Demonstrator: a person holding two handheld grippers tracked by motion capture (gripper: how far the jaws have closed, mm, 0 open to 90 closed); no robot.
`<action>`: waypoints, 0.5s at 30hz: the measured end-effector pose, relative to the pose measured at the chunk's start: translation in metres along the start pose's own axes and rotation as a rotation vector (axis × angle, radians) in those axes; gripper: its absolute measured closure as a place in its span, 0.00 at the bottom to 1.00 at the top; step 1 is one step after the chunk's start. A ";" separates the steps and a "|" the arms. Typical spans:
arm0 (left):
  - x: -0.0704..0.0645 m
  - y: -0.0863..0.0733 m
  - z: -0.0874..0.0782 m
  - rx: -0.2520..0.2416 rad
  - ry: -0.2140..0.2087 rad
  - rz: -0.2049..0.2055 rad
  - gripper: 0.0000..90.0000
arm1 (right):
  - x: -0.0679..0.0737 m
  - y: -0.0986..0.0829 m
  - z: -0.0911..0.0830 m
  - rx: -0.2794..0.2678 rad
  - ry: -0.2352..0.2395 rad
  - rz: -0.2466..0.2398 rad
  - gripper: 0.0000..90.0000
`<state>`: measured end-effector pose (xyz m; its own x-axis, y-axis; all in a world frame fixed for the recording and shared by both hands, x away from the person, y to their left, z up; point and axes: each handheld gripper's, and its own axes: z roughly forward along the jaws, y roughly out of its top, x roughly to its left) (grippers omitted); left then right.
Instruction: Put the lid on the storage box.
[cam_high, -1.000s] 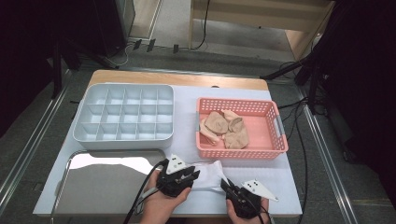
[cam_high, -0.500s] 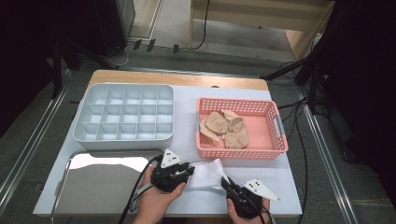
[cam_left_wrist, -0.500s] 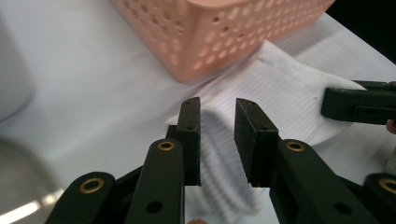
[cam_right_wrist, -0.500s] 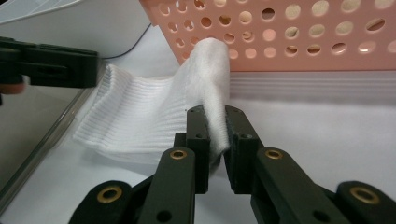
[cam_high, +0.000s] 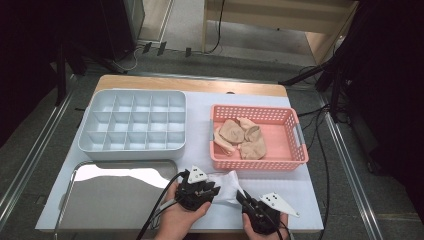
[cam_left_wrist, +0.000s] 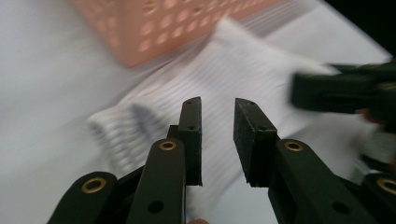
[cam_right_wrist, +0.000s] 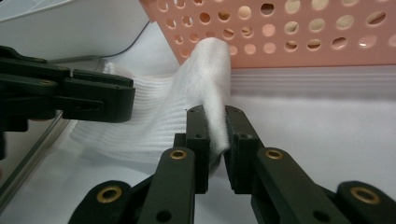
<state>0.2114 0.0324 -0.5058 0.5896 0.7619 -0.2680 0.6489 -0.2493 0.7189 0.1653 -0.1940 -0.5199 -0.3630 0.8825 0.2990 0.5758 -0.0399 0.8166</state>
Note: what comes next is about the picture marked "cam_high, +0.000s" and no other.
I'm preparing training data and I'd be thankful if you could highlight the person's right hand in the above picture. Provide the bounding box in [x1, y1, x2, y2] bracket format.
[242, 213, 290, 240]

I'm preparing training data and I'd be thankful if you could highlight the pink perforated plastic basket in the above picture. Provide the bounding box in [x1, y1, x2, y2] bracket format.
[209, 103, 310, 172]

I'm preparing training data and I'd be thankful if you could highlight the black tripod stand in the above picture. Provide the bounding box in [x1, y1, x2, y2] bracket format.
[278, 54, 346, 124]

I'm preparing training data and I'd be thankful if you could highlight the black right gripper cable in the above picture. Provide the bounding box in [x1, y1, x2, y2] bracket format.
[263, 211, 292, 240]

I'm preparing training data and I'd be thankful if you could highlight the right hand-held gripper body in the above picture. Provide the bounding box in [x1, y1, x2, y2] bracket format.
[241, 192, 300, 235]

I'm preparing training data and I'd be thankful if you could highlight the wooden bench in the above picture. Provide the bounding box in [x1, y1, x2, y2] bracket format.
[200, 0, 360, 66]

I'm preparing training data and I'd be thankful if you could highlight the dark curtain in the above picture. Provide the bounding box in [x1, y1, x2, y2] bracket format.
[0, 0, 111, 148]
[333, 0, 424, 224]

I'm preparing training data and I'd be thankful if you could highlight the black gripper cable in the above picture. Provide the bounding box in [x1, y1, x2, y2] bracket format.
[263, 211, 292, 240]
[134, 170, 188, 240]

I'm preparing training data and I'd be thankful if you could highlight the person's left hand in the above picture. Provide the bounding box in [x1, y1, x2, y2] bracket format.
[154, 182, 212, 240]

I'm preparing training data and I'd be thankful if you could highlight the white compartment storage box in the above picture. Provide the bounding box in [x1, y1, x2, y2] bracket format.
[77, 88, 188, 161]

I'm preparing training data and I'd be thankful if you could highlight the dark cabinet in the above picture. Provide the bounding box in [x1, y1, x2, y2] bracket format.
[99, 0, 147, 62]

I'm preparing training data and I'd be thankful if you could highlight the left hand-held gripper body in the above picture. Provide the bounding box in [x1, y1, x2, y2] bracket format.
[174, 165, 209, 212]

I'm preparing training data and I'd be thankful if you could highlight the white floor cable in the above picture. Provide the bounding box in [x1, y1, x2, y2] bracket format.
[113, 45, 148, 73]

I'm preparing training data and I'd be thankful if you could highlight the silver metal tray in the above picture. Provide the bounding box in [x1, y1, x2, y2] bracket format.
[53, 159, 179, 239]

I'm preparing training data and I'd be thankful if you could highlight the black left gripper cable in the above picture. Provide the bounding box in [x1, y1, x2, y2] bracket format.
[134, 170, 188, 240]

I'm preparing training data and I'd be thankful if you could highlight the white table cover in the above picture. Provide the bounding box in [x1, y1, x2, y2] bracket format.
[34, 88, 325, 233]

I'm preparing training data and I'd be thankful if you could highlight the black floor cable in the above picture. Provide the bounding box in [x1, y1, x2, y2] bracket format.
[296, 103, 332, 240]

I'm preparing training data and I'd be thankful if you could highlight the white sock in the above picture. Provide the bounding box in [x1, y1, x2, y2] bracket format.
[208, 170, 247, 205]

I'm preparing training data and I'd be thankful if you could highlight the black metal stand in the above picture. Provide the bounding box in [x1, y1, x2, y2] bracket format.
[54, 39, 79, 107]

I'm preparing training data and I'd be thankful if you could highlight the black hanging cable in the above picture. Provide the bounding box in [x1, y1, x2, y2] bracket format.
[204, 0, 227, 55]

